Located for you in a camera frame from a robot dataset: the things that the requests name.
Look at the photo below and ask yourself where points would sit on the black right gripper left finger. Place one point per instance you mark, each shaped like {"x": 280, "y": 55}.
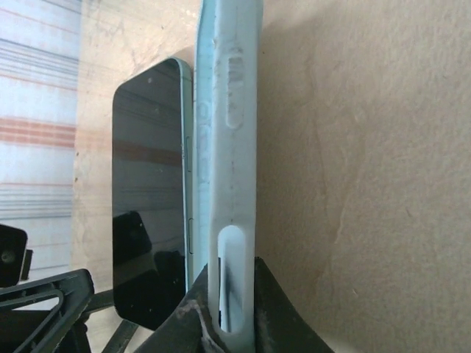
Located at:
{"x": 184, "y": 323}

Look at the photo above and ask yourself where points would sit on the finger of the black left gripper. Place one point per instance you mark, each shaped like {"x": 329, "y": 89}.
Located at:
{"x": 125, "y": 332}
{"x": 79, "y": 285}

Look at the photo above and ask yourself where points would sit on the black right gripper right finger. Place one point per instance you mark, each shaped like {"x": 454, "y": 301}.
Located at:
{"x": 279, "y": 323}

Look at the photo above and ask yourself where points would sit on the phone with green edge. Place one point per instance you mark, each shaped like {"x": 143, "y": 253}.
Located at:
{"x": 147, "y": 184}

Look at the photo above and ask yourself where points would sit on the light blue phone case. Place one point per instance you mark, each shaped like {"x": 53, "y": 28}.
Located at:
{"x": 235, "y": 165}

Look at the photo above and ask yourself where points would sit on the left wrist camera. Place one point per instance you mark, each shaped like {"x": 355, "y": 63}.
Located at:
{"x": 11, "y": 253}

